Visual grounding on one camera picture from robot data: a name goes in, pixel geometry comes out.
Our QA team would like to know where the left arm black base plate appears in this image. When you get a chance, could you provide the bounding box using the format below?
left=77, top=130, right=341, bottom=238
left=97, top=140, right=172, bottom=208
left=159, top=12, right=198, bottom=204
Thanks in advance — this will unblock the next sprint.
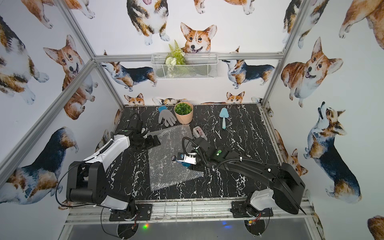
left=108, top=203, right=153, bottom=222

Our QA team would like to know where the beige pot green plant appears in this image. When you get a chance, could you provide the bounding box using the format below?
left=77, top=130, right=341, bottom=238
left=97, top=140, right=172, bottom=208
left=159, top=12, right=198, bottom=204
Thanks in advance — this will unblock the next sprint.
left=174, top=102, right=194, bottom=125

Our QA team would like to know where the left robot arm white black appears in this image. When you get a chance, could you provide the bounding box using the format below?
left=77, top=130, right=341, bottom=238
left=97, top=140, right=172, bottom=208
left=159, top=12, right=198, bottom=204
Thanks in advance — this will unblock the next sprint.
left=66, top=114, right=161, bottom=211

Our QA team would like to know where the white tape dispenser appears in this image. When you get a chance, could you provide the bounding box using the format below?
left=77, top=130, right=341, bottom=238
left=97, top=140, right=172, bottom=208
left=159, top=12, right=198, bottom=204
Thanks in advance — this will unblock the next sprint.
left=193, top=126, right=208, bottom=141

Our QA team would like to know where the aluminium front rail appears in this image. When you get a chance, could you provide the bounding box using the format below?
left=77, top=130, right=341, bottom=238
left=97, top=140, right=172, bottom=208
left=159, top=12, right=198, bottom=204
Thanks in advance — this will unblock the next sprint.
left=64, top=196, right=316, bottom=226

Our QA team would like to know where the white wire wall basket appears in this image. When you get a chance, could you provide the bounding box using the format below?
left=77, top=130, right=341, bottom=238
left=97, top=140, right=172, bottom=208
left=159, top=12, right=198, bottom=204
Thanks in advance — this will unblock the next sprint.
left=151, top=53, right=219, bottom=80

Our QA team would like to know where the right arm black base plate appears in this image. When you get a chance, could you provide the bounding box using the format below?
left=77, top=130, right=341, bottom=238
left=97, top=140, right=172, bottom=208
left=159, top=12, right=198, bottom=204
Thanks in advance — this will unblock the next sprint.
left=230, top=201, right=274, bottom=218

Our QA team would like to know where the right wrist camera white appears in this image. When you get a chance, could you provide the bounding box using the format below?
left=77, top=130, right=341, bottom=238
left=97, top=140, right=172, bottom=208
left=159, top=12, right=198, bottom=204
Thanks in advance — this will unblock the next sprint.
left=171, top=153, right=198, bottom=165

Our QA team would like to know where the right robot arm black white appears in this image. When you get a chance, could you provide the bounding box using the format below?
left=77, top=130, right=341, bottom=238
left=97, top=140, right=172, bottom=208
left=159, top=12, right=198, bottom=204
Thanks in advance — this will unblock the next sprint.
left=178, top=137, right=306, bottom=215

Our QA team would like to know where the green fern in basket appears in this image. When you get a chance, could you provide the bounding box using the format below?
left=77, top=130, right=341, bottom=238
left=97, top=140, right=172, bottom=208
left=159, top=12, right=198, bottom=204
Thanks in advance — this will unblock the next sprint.
left=165, top=41, right=186, bottom=77

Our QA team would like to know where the clear bubble wrap sheet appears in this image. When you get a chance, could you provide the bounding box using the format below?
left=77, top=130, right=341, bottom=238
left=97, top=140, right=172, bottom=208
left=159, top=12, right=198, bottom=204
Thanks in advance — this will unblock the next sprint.
left=149, top=125, right=204, bottom=192

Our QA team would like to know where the grey glove blue cuff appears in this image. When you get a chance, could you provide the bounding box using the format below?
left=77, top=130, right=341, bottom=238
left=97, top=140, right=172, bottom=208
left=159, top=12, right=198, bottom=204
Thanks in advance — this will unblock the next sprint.
left=158, top=106, right=177, bottom=127

